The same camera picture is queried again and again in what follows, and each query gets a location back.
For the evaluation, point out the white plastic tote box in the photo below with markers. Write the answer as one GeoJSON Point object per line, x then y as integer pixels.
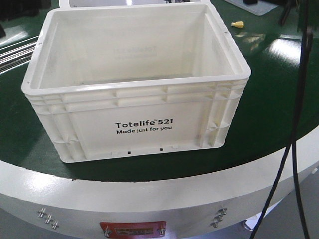
{"type": "Point", "coordinates": [129, 80]}

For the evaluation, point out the white box behind tote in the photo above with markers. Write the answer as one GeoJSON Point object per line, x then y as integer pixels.
{"type": "Point", "coordinates": [102, 3]}

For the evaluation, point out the red metal plate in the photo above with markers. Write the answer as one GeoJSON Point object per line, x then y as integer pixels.
{"type": "Point", "coordinates": [145, 230]}

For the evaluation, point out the small yellow plush piece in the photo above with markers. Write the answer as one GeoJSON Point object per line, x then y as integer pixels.
{"type": "Point", "coordinates": [238, 24]}

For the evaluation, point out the white round table rim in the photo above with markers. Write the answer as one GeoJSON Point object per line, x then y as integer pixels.
{"type": "Point", "coordinates": [189, 206]}

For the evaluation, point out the metal rods bundle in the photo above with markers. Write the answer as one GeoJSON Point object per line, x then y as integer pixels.
{"type": "Point", "coordinates": [16, 54]}

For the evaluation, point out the black tripod stand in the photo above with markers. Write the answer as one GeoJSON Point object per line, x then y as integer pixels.
{"type": "Point", "coordinates": [287, 6]}

